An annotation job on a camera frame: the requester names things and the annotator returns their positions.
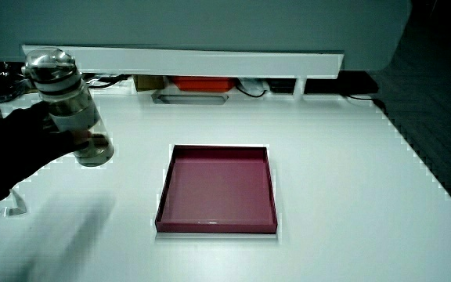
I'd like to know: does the small black box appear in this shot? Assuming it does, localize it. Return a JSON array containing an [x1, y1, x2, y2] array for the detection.
[[268, 78, 298, 95]]

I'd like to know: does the white desk shelf riser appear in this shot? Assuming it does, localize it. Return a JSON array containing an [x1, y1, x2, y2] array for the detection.
[[21, 44, 345, 97]]

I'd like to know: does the black cable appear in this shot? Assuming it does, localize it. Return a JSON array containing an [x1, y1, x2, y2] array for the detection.
[[235, 84, 268, 99], [345, 92, 388, 114], [85, 74, 133, 90]]

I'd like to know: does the clear plastic bottle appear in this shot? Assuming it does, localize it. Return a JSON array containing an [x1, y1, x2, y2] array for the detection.
[[21, 46, 115, 168]]

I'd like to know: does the orange box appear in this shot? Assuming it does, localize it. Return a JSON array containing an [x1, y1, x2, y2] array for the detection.
[[171, 76, 237, 93]]

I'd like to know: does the maroon square tray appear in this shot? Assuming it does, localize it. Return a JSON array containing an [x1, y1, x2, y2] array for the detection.
[[154, 143, 279, 235]]

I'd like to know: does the white device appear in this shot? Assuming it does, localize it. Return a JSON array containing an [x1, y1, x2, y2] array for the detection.
[[236, 78, 269, 97]]

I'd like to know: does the person's right hand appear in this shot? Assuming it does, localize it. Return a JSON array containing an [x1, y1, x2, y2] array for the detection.
[[0, 101, 91, 192]]

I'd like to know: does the brown cardboard box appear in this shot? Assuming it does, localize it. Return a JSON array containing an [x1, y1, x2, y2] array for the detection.
[[132, 74, 168, 92]]

